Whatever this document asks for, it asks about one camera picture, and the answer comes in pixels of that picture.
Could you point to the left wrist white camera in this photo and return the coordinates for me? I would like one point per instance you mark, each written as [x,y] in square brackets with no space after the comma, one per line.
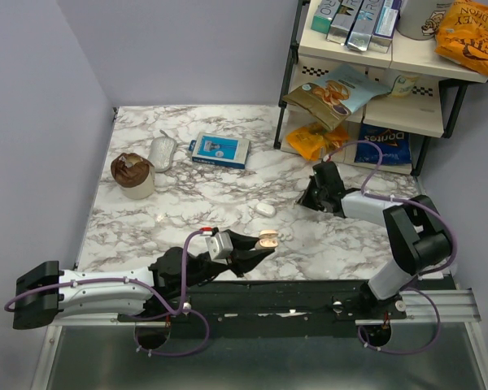
[219,245]

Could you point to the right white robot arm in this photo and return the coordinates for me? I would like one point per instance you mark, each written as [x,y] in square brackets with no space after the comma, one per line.
[418,238]

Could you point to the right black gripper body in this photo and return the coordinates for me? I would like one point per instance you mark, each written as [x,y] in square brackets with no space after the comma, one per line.
[313,196]

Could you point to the orange kettle chips bag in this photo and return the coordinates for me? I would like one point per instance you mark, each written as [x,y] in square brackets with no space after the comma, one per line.
[462,36]

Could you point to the black frame shelf rack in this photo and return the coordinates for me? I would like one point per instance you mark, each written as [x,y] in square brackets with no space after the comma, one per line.
[430,111]

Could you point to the beige earbud charging case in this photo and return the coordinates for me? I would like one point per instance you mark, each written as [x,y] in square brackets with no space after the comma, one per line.
[268,239]

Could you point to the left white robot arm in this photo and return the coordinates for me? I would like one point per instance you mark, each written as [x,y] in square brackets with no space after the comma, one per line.
[48,292]

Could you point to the blue Harry's razor box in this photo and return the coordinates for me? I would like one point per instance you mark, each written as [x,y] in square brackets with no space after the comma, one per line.
[223,151]

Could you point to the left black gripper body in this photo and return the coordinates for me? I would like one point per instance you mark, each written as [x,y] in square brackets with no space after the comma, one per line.
[224,266]

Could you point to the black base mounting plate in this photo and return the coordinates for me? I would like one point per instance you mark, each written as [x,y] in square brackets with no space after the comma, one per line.
[267,309]

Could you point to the orange snack bag lower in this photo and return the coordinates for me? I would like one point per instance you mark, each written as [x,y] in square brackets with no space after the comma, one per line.
[313,141]

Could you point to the white earbud charging case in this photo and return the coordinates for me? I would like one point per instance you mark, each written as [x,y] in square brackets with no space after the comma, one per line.
[265,210]

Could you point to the blue Doritos bag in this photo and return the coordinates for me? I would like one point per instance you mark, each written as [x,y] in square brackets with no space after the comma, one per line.
[394,145]

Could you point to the teal toothpaste box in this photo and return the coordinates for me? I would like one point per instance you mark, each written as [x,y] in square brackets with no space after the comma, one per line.
[324,15]

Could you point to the gold blue snack bag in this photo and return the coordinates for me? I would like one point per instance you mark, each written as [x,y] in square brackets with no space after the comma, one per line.
[333,98]

